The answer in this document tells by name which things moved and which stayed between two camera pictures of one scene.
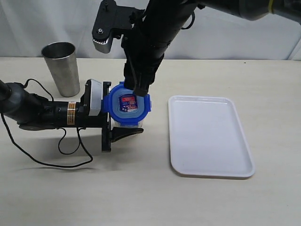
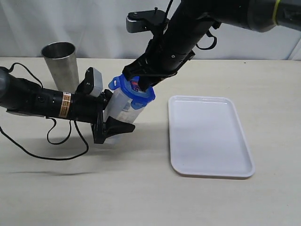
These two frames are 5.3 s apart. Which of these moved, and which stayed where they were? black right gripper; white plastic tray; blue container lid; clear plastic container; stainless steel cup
Moved: blue container lid; black right gripper; clear plastic container
Stayed: white plastic tray; stainless steel cup
